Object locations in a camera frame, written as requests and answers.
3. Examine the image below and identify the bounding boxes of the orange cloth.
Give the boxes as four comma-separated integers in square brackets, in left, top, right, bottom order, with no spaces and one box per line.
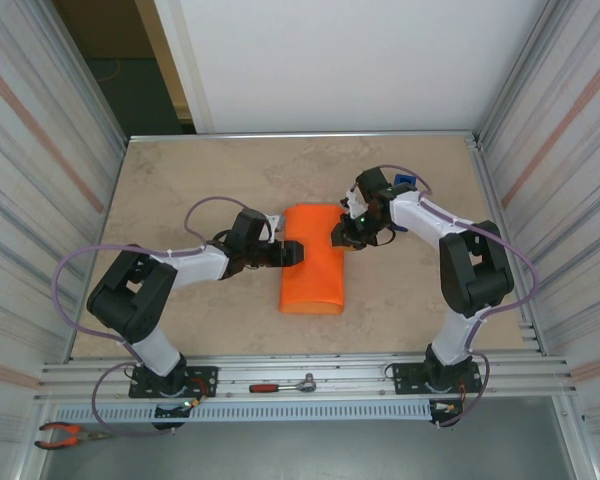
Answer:
[278,201,346,317]

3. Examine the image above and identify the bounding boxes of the blue tape dispenser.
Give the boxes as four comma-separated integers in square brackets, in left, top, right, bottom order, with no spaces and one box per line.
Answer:
[393,172,418,234]

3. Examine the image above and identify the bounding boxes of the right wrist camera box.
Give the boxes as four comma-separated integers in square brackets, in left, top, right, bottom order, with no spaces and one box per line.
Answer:
[338,185,367,217]

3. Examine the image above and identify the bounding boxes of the thin aluminium frame rail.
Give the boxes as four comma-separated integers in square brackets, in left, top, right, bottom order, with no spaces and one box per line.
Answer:
[128,130,481,147]

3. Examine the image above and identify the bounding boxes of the wide aluminium frame rail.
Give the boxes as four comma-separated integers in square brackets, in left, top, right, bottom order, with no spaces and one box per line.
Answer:
[34,352,579,401]

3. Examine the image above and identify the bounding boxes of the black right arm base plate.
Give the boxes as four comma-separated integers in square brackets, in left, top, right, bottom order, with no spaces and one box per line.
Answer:
[392,362,482,396]

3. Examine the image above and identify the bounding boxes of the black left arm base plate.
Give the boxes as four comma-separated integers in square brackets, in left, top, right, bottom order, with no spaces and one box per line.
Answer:
[128,366,219,400]

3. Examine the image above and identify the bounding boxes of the red handled ratchet wrench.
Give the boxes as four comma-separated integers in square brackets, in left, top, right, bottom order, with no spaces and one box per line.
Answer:
[248,372,321,394]

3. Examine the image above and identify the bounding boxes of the grey slotted cable duct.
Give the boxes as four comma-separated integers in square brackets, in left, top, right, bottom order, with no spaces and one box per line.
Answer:
[54,402,431,422]

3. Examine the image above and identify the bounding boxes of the white door frame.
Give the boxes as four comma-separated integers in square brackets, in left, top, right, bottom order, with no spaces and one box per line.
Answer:
[134,0,216,135]

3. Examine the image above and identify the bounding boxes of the orange floor cable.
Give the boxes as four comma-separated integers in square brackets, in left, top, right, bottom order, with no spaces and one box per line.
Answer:
[97,58,127,85]

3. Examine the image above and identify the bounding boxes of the orange handled pliers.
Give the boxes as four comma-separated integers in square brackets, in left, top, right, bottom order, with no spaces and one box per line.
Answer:
[33,422,116,450]

